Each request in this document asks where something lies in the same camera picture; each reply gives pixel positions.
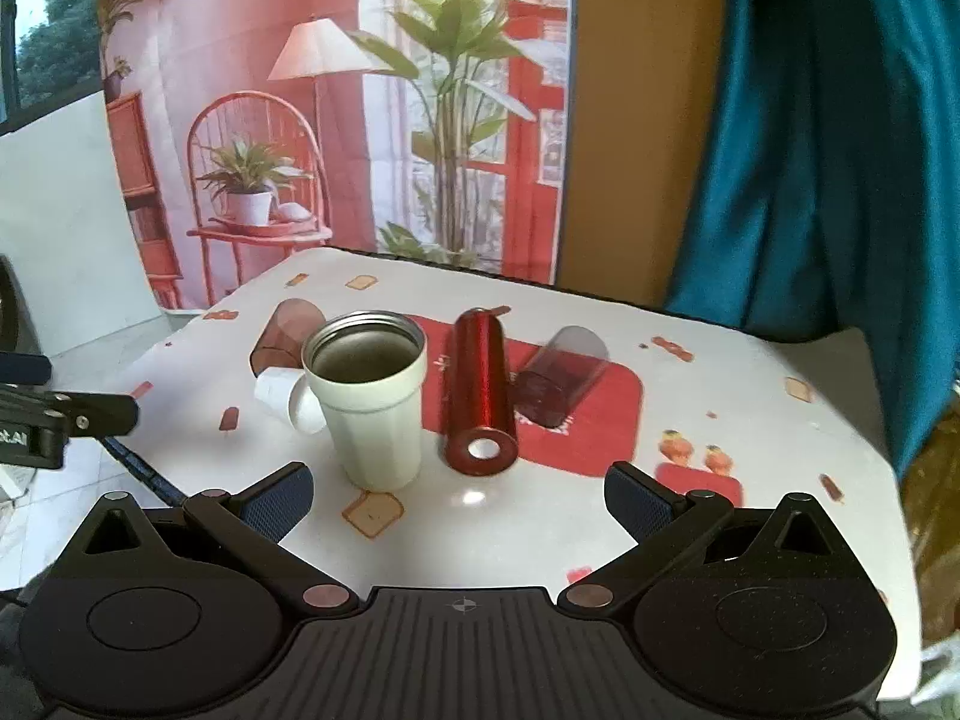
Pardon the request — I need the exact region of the printed white red tablecloth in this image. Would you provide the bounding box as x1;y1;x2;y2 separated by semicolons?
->
120;247;932;700

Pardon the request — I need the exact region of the large white cup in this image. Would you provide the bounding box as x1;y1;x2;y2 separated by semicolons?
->
301;309;429;489

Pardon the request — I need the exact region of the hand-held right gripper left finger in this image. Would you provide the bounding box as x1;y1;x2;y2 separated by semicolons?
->
75;462;360;620

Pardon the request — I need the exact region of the red metallic bottle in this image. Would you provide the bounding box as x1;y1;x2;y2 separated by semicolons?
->
442;307;519;478

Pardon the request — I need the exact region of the black cable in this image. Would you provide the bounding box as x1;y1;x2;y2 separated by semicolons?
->
96;433;190;509

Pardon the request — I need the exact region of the teal curtain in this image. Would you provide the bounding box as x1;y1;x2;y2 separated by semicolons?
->
663;0;960;482

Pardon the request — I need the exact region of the purple translucent cup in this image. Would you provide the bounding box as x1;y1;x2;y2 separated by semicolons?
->
513;325;611;429

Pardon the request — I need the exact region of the brown wooden panel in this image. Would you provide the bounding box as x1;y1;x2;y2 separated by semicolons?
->
556;0;734;310

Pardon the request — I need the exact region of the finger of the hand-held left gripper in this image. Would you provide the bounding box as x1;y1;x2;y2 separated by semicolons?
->
0;385;140;437
0;352;53;386

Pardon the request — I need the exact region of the window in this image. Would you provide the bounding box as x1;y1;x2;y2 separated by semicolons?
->
0;0;104;130

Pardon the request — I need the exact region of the small white cup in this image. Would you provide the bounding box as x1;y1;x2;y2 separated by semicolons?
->
253;367;328;435

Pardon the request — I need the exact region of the mustard yellow cloth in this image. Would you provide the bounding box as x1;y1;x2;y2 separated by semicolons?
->
895;379;960;665

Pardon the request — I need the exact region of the printed room scene backdrop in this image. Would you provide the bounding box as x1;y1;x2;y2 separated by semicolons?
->
97;0;577;310

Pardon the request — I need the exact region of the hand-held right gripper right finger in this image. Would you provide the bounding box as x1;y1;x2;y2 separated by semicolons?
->
557;462;852;620

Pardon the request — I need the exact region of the brown translucent cup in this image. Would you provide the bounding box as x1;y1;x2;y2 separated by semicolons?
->
250;298;328;377

